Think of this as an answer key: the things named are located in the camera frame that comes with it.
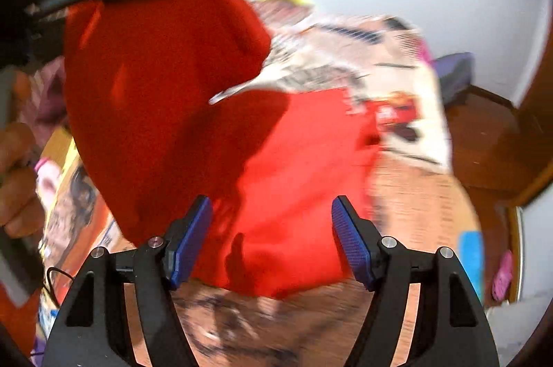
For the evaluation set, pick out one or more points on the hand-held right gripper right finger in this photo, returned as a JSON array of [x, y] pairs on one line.
[[354, 246]]

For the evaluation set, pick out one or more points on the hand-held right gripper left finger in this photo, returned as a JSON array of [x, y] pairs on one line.
[[190, 246]]

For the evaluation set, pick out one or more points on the red jacket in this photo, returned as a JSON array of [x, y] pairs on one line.
[[173, 90]]

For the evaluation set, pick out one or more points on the person's left forearm orange sleeve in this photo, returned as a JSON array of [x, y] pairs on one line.
[[17, 323]]

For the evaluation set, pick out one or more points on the person's left hand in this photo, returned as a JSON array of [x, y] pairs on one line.
[[19, 176]]

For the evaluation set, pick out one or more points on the newspaper printed blanket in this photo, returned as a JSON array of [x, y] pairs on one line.
[[414, 198]]

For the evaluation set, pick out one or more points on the pink clog shoe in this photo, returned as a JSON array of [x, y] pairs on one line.
[[502, 274]]

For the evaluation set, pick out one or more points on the metal framed mirror panel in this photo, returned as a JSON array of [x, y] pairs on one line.
[[531, 254]]

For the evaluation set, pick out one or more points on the dark grey backpack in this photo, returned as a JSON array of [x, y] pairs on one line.
[[453, 77]]

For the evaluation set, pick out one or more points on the brown wooden door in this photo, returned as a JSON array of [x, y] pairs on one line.
[[533, 120]]

